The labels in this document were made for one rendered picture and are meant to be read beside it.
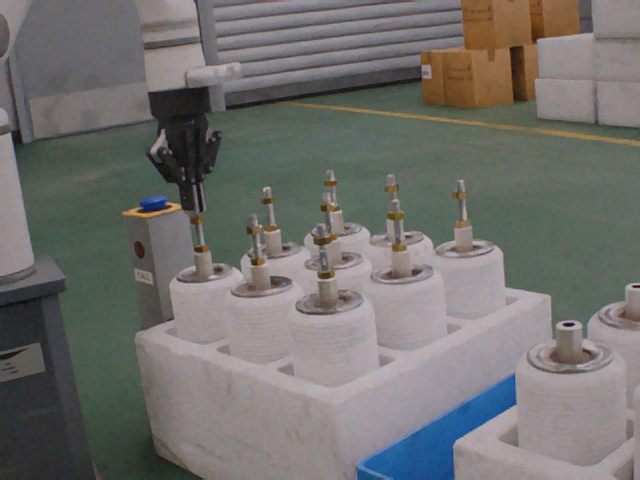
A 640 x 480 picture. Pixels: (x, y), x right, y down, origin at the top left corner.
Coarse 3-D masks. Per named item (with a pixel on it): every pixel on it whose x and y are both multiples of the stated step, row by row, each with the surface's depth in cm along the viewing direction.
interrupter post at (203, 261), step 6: (210, 252) 116; (198, 258) 115; (204, 258) 115; (210, 258) 116; (198, 264) 116; (204, 264) 116; (210, 264) 116; (198, 270) 116; (204, 270) 116; (210, 270) 116; (198, 276) 116; (204, 276) 116
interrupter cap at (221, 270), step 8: (216, 264) 120; (224, 264) 119; (184, 272) 118; (192, 272) 118; (216, 272) 117; (224, 272) 116; (232, 272) 116; (184, 280) 114; (192, 280) 114; (200, 280) 113; (208, 280) 113
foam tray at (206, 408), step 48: (144, 336) 118; (480, 336) 106; (528, 336) 113; (144, 384) 121; (192, 384) 111; (240, 384) 103; (288, 384) 97; (384, 384) 96; (432, 384) 101; (480, 384) 107; (192, 432) 114; (240, 432) 105; (288, 432) 98; (336, 432) 92; (384, 432) 96
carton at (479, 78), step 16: (448, 64) 488; (464, 64) 473; (480, 64) 467; (496, 64) 471; (448, 80) 491; (464, 80) 476; (480, 80) 469; (496, 80) 473; (448, 96) 495; (464, 96) 480; (480, 96) 471; (496, 96) 475; (512, 96) 479
